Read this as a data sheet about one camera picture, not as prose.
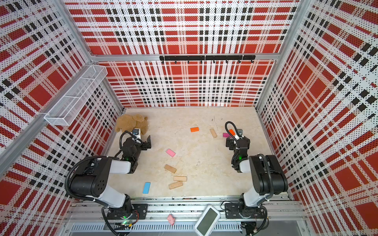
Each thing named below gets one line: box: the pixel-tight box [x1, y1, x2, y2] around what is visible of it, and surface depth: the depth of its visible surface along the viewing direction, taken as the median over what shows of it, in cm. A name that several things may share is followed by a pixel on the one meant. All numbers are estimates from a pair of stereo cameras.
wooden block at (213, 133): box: [209, 128, 218, 139], surface depth 107 cm
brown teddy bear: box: [115, 114, 149, 136], surface depth 93 cm
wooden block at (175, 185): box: [168, 181, 184, 190], surface depth 84 cm
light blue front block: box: [142, 181, 151, 194], surface depth 84 cm
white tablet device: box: [193, 206, 221, 236], surface depth 69 cm
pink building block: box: [165, 148, 176, 158], surface depth 98 cm
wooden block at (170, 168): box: [163, 164, 177, 174], surface depth 90 cm
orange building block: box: [190, 126, 200, 133], surface depth 111 cm
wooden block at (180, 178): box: [173, 176, 188, 181], surface depth 86 cm
